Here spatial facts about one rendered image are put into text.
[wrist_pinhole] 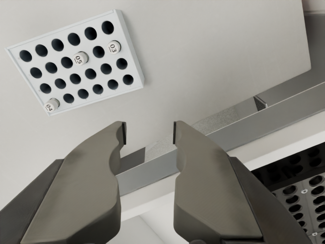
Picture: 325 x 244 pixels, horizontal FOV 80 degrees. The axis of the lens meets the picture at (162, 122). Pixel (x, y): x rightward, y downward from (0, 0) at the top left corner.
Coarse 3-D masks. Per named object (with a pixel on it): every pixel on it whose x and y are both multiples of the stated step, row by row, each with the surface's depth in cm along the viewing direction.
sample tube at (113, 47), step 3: (111, 42) 19; (114, 42) 20; (117, 42) 20; (108, 45) 20; (111, 45) 20; (114, 45) 20; (117, 45) 20; (120, 45) 21; (108, 48) 20; (111, 48) 20; (114, 48) 20; (117, 48) 20; (120, 48) 22; (108, 51) 20; (111, 51) 20; (114, 51) 20; (117, 51) 20; (114, 54) 20
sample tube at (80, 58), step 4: (80, 52) 21; (84, 52) 21; (76, 56) 20; (80, 56) 20; (84, 56) 20; (88, 56) 22; (76, 60) 20; (80, 60) 20; (84, 60) 20; (88, 60) 22; (76, 64) 20; (80, 64) 20
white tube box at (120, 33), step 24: (72, 24) 20; (96, 24) 20; (120, 24) 20; (24, 48) 21; (48, 48) 21; (72, 48) 21; (96, 48) 22; (24, 72) 22; (48, 72) 22; (72, 72) 22; (96, 72) 22; (120, 72) 22; (48, 96) 23; (72, 96) 25; (96, 96) 23
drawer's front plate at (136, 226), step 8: (136, 216) 27; (128, 224) 24; (136, 224) 26; (144, 224) 28; (120, 232) 22; (128, 232) 24; (136, 232) 25; (144, 232) 27; (152, 232) 29; (112, 240) 21; (120, 240) 22; (128, 240) 23; (136, 240) 25; (144, 240) 26; (152, 240) 28; (160, 240) 30
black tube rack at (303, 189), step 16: (320, 144) 19; (288, 160) 20; (304, 160) 20; (320, 160) 20; (256, 176) 21; (272, 176) 21; (288, 176) 19; (304, 176) 17; (320, 176) 17; (272, 192) 17; (288, 192) 18; (304, 192) 18; (320, 192) 18; (288, 208) 19; (304, 208) 19; (320, 208) 19; (304, 224) 20; (320, 224) 21; (320, 240) 21
